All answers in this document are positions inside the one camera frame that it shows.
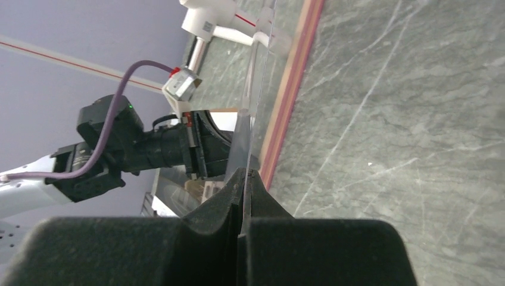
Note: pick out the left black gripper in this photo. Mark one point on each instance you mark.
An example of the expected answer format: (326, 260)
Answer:
(129, 149)

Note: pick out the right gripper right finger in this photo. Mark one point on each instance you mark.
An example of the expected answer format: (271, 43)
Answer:
(274, 248)

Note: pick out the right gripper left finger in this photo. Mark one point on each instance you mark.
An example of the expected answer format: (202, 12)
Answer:
(197, 249)

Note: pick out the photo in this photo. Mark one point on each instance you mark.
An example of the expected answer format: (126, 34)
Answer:
(189, 189)

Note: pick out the clear glass pane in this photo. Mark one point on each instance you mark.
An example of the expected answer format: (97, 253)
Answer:
(269, 42)

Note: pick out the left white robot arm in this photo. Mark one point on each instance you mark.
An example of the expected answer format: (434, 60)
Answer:
(21, 195)

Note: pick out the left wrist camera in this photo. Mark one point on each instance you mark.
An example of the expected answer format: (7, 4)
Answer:
(179, 89)

